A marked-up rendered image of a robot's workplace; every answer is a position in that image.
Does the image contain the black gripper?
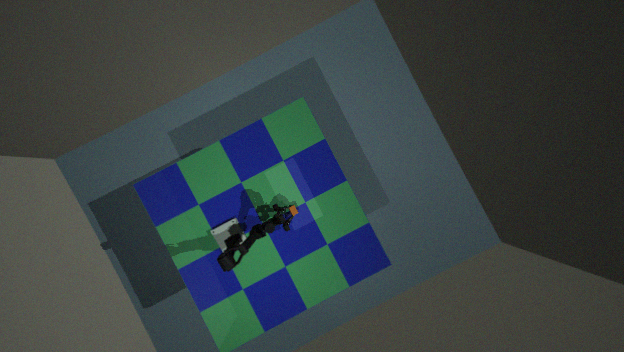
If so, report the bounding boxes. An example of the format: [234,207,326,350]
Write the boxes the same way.
[269,204,295,231]

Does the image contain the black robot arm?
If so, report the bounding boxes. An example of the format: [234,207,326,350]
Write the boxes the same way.
[217,213,286,272]

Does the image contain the orange block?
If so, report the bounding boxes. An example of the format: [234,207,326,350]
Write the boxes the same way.
[288,205,298,216]

